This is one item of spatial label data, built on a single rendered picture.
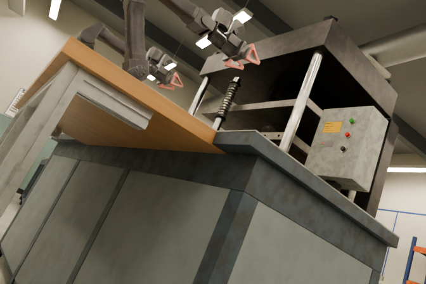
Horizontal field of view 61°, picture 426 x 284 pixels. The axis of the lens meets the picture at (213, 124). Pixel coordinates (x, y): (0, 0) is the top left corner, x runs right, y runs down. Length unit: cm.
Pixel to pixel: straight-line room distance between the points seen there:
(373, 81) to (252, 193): 187
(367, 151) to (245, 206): 116
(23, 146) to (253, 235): 51
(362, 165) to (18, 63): 789
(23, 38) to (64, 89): 823
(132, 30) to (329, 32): 139
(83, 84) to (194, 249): 44
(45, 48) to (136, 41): 787
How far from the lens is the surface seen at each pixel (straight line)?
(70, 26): 920
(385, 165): 268
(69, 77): 80
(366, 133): 189
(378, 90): 263
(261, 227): 86
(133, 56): 112
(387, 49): 521
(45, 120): 79
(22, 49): 895
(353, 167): 181
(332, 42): 227
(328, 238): 105
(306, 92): 209
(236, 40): 133
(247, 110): 255
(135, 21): 116
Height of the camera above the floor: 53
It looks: 18 degrees up
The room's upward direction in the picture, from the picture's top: 24 degrees clockwise
